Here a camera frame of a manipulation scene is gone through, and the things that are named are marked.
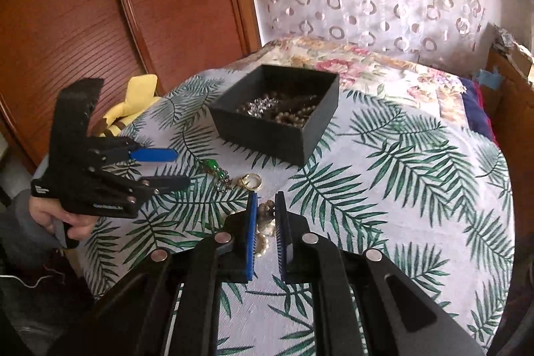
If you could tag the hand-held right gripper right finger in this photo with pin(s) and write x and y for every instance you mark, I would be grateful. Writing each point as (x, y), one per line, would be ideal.
(280, 239)

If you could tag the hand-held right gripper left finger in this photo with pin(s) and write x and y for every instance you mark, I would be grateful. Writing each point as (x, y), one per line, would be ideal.
(250, 239)

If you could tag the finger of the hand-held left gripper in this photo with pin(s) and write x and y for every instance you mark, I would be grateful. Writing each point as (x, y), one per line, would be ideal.
(154, 155)
(171, 183)

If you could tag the green stone pendant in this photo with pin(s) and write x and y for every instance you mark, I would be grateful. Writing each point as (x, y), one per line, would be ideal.
(213, 165)

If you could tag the black square box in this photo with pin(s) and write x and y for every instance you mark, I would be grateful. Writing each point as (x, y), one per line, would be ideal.
(267, 141)

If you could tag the person's left forearm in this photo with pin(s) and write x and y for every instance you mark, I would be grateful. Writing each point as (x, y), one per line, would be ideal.
(21, 235)

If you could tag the person's left hand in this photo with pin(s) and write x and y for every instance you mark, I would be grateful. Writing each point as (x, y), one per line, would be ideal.
(41, 212)

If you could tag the yellow plush toy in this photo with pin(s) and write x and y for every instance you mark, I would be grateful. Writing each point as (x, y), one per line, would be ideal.
(133, 97)

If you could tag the leaf print cloth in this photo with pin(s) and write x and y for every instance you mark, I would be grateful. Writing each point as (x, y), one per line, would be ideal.
(375, 181)

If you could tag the wooden wardrobe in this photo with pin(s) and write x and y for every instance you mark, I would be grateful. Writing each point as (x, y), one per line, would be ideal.
(104, 26)

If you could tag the floral blanket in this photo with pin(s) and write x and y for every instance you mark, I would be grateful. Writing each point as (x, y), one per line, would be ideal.
(375, 68)

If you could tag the blue bag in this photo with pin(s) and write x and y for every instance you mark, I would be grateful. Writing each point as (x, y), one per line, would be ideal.
(489, 77)

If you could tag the wooden sideboard cabinet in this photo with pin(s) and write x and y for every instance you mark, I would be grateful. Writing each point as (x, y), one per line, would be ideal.
(513, 110)

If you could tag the cardboard box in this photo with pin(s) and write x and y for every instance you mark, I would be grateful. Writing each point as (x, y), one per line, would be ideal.
(523, 64)

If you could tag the patterned wrapped bundle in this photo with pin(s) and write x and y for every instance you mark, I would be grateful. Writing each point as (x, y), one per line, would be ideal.
(504, 39)

